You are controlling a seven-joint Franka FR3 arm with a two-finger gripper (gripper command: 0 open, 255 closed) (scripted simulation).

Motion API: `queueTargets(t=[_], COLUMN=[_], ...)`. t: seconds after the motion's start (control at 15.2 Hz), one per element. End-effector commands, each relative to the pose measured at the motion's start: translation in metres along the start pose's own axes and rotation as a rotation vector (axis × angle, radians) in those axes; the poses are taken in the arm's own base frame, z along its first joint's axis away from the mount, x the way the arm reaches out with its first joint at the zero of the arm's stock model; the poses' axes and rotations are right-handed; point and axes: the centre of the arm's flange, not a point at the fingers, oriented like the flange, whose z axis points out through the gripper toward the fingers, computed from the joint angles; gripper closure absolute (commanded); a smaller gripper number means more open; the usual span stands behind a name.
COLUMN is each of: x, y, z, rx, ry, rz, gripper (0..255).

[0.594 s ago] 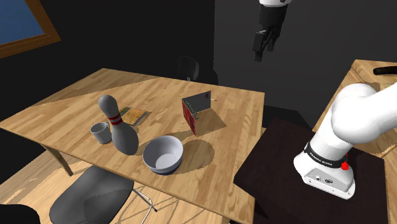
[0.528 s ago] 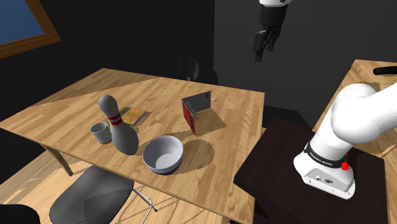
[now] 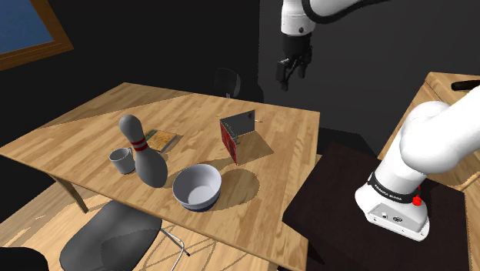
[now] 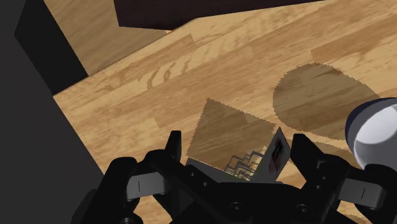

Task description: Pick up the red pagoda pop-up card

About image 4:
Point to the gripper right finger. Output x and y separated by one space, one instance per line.
328 173

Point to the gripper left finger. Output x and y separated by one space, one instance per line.
155 186

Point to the grey printed box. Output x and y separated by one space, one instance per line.
274 159

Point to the white cup with blue rim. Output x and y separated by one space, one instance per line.
376 133

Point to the wooden table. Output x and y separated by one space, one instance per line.
223 68

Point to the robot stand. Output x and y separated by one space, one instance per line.
186 12

